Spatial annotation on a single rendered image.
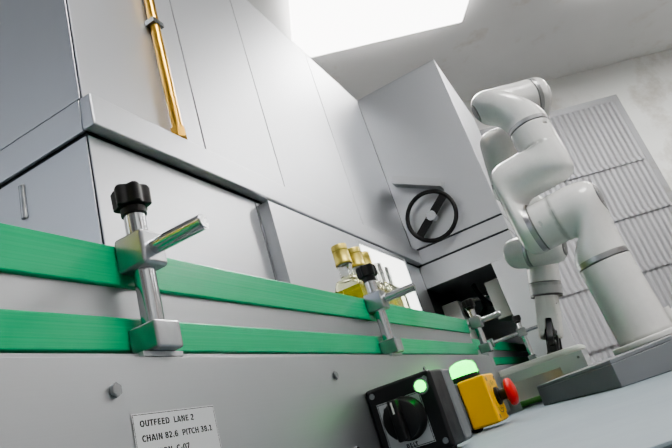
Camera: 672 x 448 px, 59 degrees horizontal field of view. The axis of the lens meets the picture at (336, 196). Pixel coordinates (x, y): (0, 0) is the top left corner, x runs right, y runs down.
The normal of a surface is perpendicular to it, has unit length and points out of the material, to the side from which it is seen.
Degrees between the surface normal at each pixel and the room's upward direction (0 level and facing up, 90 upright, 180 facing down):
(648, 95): 90
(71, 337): 90
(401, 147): 90
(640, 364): 90
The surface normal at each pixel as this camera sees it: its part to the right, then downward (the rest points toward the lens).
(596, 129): 0.02, -0.40
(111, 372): 0.85, -0.42
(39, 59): -0.44, -0.23
